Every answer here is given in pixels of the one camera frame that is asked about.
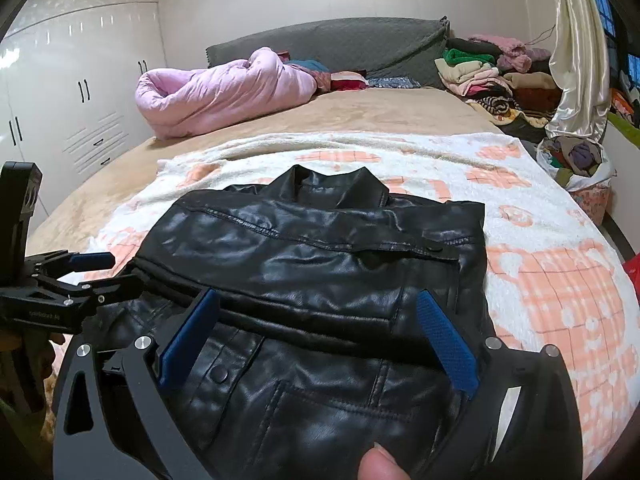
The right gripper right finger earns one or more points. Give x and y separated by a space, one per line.
520 420

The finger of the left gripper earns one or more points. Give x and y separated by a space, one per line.
97 293
63 262

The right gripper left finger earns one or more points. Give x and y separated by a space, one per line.
150 367

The black leather jacket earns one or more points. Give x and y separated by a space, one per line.
317 353

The bag of clothes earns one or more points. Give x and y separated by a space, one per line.
582 168

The clothes on window sill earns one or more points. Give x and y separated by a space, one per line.
624 110

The pile of folded clothes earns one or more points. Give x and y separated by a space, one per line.
503 79

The person's right hand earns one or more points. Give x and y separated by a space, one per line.
378 464

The tan bed sheet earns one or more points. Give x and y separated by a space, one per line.
419 111

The white and orange blanket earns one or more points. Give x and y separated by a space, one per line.
552 275

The red bag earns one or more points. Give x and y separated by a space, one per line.
632 268

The pink quilt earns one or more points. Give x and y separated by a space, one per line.
182 103

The white wardrobe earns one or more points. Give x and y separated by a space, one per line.
69 69

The red folded cloth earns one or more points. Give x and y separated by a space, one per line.
346 80

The cream satin curtain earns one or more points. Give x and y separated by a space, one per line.
580 67

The window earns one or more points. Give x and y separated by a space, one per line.
621 50

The grey headboard cover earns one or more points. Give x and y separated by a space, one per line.
381 47

